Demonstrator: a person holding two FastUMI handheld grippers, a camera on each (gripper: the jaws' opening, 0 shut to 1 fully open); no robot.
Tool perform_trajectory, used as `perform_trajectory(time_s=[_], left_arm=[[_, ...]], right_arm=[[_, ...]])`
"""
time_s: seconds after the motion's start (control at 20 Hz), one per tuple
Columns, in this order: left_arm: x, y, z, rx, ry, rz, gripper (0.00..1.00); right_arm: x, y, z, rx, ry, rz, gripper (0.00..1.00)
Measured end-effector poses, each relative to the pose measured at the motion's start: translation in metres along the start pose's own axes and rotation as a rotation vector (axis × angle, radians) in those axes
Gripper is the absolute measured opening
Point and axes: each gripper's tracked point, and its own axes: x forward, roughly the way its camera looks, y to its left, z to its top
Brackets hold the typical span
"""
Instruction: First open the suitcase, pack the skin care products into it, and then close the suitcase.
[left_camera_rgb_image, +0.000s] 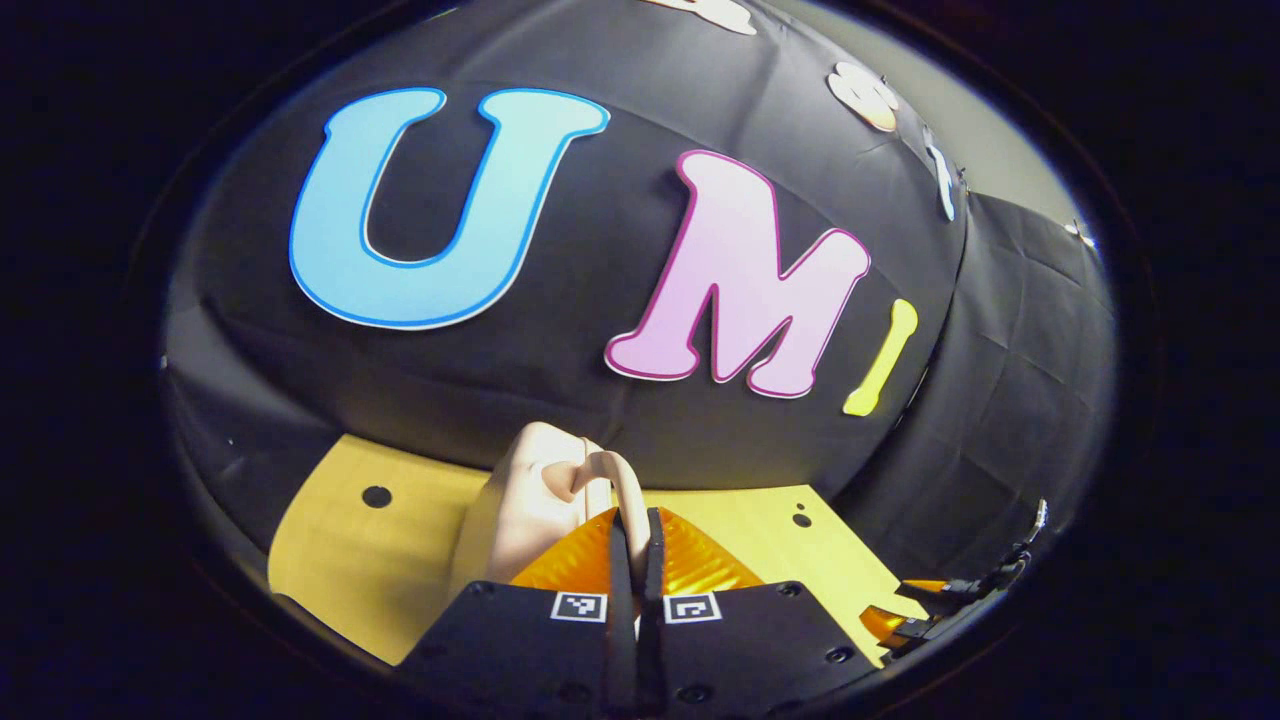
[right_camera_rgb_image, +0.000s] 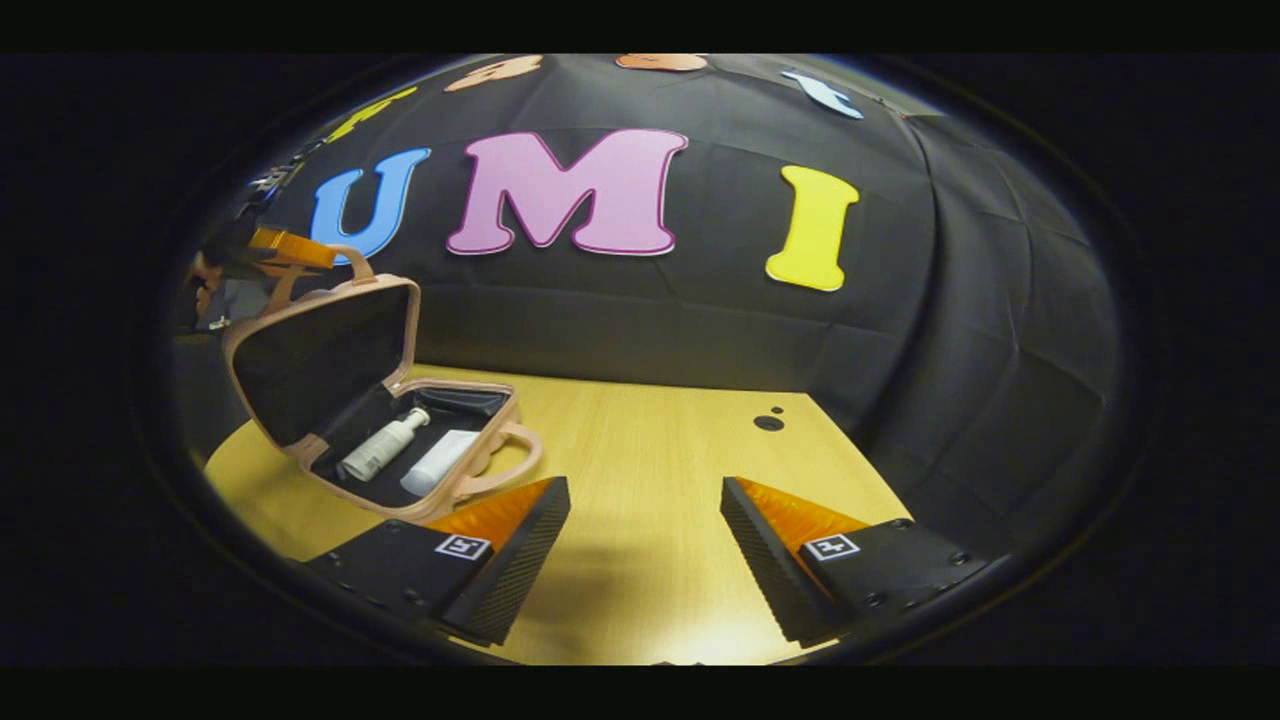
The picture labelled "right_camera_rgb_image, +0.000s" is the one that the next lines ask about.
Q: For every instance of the pink suitcase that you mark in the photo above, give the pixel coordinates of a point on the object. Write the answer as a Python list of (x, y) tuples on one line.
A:
[(320, 360)]

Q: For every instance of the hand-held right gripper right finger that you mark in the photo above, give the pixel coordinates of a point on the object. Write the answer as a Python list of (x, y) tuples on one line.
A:
[(760, 565)]

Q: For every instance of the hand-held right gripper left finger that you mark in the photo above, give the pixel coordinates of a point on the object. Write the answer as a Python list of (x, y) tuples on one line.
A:
[(515, 570)]

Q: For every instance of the white squeeze tube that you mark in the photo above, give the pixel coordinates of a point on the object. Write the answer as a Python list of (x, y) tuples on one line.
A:
[(440, 463)]

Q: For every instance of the white pump bottle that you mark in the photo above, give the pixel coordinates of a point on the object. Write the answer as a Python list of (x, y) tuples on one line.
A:
[(383, 447)]

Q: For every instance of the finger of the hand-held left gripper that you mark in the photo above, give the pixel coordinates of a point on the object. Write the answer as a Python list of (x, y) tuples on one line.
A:
[(295, 248)]

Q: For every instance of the black backdrop cloth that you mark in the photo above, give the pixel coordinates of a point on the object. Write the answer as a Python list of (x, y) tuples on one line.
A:
[(700, 320)]

